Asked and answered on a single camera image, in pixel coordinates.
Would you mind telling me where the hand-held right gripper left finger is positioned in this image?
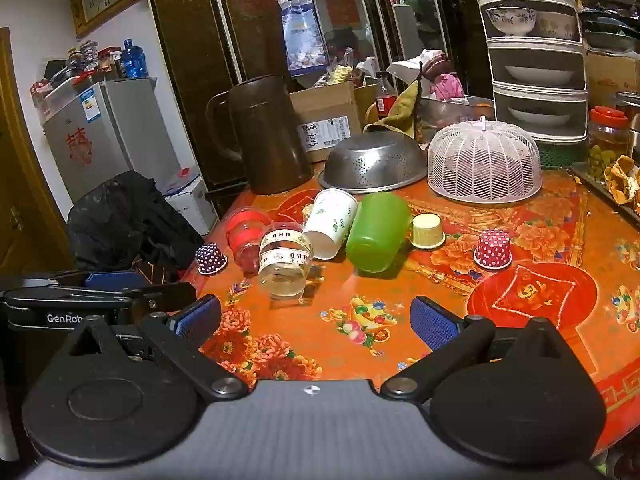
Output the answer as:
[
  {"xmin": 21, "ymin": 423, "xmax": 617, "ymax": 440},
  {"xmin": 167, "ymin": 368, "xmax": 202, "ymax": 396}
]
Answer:
[{"xmin": 65, "ymin": 296, "xmax": 249, "ymax": 403}]

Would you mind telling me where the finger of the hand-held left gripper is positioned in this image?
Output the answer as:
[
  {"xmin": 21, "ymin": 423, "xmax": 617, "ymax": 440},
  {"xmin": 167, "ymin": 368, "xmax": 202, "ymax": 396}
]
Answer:
[
  {"xmin": 2, "ymin": 282, "xmax": 197, "ymax": 312},
  {"xmin": 22, "ymin": 270, "xmax": 148, "ymax": 292}
]

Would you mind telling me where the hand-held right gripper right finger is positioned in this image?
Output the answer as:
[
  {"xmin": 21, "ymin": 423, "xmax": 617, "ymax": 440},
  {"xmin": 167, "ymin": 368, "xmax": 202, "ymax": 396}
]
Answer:
[{"xmin": 381, "ymin": 296, "xmax": 576, "ymax": 403}]

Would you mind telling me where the purple polka dot cupcake cup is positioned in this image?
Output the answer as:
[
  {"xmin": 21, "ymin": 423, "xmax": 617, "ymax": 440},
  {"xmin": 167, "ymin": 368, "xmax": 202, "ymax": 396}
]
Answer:
[{"xmin": 195, "ymin": 242, "xmax": 229, "ymax": 276}]

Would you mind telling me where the yellow cupcake cup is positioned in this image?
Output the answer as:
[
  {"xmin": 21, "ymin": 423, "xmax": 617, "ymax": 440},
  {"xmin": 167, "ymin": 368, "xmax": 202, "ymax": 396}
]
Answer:
[{"xmin": 411, "ymin": 213, "xmax": 446, "ymax": 251}]

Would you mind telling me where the red polka dot cupcake cup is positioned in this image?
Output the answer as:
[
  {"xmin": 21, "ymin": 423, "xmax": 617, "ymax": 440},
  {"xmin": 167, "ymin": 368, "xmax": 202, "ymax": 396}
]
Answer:
[{"xmin": 473, "ymin": 229, "xmax": 513, "ymax": 270}]

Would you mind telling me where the clear cup with red band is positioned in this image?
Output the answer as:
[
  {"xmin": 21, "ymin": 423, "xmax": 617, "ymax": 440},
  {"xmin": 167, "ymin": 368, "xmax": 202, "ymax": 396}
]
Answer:
[{"xmin": 225, "ymin": 206, "xmax": 273, "ymax": 275}]

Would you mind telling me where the clear cup with printed band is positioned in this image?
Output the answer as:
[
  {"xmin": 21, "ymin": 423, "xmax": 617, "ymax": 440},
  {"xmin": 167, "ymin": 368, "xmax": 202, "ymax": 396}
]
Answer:
[{"xmin": 257, "ymin": 221, "xmax": 315, "ymax": 301}]

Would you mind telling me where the green plastic cup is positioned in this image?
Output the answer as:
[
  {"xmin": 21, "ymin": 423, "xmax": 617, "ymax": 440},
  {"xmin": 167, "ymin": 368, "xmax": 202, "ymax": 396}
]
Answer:
[{"xmin": 345, "ymin": 191, "xmax": 414, "ymax": 274}]

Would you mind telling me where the white leaf print paper cup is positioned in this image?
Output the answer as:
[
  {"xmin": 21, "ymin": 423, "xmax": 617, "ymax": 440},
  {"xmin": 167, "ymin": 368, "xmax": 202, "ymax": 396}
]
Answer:
[{"xmin": 302, "ymin": 188, "xmax": 360, "ymax": 261}]

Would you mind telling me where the black bag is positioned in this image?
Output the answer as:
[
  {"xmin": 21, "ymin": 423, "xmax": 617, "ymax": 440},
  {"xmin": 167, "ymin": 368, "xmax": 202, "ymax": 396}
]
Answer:
[{"xmin": 67, "ymin": 171, "xmax": 206, "ymax": 273}]

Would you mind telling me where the white carton box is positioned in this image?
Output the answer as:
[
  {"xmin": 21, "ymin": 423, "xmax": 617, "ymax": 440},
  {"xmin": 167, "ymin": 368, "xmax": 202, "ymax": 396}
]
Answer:
[{"xmin": 162, "ymin": 167, "xmax": 218, "ymax": 236}]

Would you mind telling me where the wooden door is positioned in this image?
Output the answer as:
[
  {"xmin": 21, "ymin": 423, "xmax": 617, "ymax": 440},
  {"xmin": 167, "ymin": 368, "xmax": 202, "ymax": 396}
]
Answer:
[{"xmin": 0, "ymin": 27, "xmax": 73, "ymax": 271}]

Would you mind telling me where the orange floral tablecloth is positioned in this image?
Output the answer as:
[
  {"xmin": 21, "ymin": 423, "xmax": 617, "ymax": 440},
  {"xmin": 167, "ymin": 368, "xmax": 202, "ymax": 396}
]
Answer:
[{"xmin": 180, "ymin": 160, "xmax": 640, "ymax": 456}]

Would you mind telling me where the grey refrigerator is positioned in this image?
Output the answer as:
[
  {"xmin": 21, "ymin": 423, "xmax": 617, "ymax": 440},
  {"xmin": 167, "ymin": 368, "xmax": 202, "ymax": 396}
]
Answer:
[{"xmin": 42, "ymin": 77, "xmax": 181, "ymax": 201}]

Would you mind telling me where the white plastic food cover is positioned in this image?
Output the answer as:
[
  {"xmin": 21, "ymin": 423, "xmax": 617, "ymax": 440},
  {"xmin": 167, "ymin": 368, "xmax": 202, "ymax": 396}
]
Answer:
[{"xmin": 427, "ymin": 116, "xmax": 543, "ymax": 205}]

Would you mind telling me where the steel colander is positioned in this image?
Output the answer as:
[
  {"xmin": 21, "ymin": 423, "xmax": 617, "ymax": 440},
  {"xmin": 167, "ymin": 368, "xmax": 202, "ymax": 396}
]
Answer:
[{"xmin": 318, "ymin": 131, "xmax": 429, "ymax": 195}]

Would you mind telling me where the brown plastic pitcher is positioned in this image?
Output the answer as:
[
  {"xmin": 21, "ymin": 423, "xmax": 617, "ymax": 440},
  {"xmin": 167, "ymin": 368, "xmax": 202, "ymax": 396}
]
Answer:
[{"xmin": 205, "ymin": 75, "xmax": 315, "ymax": 196}]

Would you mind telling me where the steel basin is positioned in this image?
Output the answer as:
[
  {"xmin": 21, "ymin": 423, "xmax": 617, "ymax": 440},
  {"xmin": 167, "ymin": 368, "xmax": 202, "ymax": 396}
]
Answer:
[{"xmin": 419, "ymin": 95, "xmax": 496, "ymax": 131}]

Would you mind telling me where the green plastic basket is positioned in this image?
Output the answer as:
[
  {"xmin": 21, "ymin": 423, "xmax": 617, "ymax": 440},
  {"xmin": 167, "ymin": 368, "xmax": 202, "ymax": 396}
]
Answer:
[{"xmin": 537, "ymin": 142, "xmax": 588, "ymax": 168}]

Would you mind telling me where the green cloth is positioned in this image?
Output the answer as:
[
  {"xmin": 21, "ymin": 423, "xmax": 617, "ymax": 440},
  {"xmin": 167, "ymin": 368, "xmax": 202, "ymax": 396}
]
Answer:
[{"xmin": 363, "ymin": 80, "xmax": 421, "ymax": 141}]

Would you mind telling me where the blue water bottle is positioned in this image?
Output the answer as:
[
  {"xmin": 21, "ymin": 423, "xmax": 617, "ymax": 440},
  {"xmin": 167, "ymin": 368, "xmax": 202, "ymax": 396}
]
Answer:
[{"xmin": 121, "ymin": 38, "xmax": 146, "ymax": 79}]

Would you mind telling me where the red label drink bottle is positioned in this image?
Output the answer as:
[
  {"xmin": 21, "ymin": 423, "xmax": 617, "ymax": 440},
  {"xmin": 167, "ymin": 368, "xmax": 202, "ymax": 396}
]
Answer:
[{"xmin": 374, "ymin": 72, "xmax": 398, "ymax": 120}]

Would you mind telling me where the pink plastic bag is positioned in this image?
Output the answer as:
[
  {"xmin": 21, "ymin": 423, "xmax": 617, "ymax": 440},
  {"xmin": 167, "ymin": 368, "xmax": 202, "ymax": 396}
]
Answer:
[{"xmin": 430, "ymin": 72, "xmax": 466, "ymax": 101}]

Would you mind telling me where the tray with yellow peels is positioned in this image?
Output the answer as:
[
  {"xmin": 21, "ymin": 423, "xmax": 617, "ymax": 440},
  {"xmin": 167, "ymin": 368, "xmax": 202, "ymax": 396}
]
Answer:
[{"xmin": 570, "ymin": 155, "xmax": 640, "ymax": 216}]

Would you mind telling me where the cardboard box with label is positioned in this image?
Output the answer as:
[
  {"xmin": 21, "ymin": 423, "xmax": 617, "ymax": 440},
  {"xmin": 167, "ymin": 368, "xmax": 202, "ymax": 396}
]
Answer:
[{"xmin": 289, "ymin": 81, "xmax": 363, "ymax": 163}]

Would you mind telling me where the glass jar with red lid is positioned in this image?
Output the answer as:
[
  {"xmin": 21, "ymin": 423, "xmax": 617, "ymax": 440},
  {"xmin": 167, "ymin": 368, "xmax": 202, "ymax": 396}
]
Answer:
[{"xmin": 587, "ymin": 106, "xmax": 632, "ymax": 181}]

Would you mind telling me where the white tiered dish rack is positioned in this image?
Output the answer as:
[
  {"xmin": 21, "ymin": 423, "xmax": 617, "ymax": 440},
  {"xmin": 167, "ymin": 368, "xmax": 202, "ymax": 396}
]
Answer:
[{"xmin": 467, "ymin": 0, "xmax": 590, "ymax": 143}]

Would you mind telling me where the white plastic bag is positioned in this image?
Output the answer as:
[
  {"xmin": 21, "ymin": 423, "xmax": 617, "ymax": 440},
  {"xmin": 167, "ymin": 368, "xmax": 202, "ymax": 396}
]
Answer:
[{"xmin": 387, "ymin": 49, "xmax": 448, "ymax": 81}]

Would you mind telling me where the yellow snack bag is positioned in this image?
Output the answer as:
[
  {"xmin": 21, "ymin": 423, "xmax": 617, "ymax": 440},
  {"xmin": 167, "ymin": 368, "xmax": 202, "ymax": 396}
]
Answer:
[{"xmin": 312, "ymin": 62, "xmax": 351, "ymax": 88}]

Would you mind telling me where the white plate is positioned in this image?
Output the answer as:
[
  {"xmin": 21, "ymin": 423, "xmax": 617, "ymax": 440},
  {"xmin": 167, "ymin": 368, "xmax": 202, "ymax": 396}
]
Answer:
[{"xmin": 504, "ymin": 65, "xmax": 576, "ymax": 87}]

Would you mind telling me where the blue and white hanging bag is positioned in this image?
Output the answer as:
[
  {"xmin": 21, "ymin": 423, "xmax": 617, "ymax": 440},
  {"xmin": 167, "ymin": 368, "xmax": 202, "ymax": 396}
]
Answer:
[{"xmin": 277, "ymin": 0, "xmax": 331, "ymax": 78}]

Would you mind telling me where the plain cardboard box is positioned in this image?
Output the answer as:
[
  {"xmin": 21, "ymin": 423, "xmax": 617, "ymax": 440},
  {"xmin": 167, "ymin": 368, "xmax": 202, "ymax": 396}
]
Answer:
[{"xmin": 585, "ymin": 50, "xmax": 640, "ymax": 106}]

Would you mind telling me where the flower patterned bowl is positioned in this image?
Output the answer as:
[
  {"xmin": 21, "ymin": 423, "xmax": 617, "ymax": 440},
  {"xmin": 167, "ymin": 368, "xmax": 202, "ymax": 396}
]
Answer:
[{"xmin": 486, "ymin": 6, "xmax": 538, "ymax": 37}]

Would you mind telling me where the white bowl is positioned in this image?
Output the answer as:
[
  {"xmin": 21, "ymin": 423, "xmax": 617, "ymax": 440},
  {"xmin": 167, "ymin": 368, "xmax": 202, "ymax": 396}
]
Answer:
[{"xmin": 535, "ymin": 11, "xmax": 580, "ymax": 41}]

